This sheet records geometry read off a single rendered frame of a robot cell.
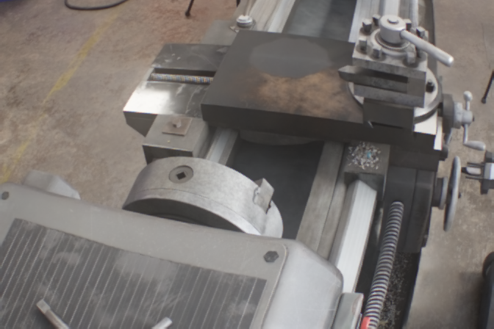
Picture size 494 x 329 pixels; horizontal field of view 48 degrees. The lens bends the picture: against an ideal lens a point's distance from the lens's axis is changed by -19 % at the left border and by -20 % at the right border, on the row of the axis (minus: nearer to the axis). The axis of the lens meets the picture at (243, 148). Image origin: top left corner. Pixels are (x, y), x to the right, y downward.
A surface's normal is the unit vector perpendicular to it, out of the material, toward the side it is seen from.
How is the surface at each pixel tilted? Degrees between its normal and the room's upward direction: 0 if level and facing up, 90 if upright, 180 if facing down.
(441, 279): 0
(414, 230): 90
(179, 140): 0
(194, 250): 0
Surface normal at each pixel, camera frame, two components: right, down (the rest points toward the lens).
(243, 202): 0.56, -0.47
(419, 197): -0.27, 0.68
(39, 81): -0.09, -0.72
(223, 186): 0.31, -0.61
